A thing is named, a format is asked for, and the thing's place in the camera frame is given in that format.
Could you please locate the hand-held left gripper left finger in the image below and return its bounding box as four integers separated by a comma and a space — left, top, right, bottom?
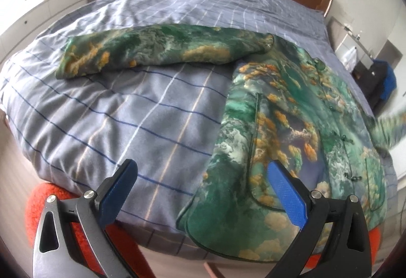
32, 158, 139, 278

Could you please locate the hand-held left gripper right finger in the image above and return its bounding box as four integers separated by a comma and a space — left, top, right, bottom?
267, 160, 372, 278

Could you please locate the green printed padded jacket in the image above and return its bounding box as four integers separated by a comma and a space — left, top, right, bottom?
55, 24, 406, 263

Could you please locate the blue-grey checked bed cover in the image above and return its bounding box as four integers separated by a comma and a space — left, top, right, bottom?
0, 0, 398, 250

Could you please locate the white low drawer cabinet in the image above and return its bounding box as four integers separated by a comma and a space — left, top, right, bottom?
0, 0, 89, 41

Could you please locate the orange fleece garment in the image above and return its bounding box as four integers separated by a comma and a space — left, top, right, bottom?
25, 184, 381, 278

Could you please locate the white plastic bag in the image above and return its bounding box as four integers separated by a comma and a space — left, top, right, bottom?
341, 45, 359, 71

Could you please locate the white dresser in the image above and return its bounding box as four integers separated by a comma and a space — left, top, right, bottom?
330, 16, 403, 72

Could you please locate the black and blue jacket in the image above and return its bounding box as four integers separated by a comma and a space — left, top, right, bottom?
352, 59, 397, 110

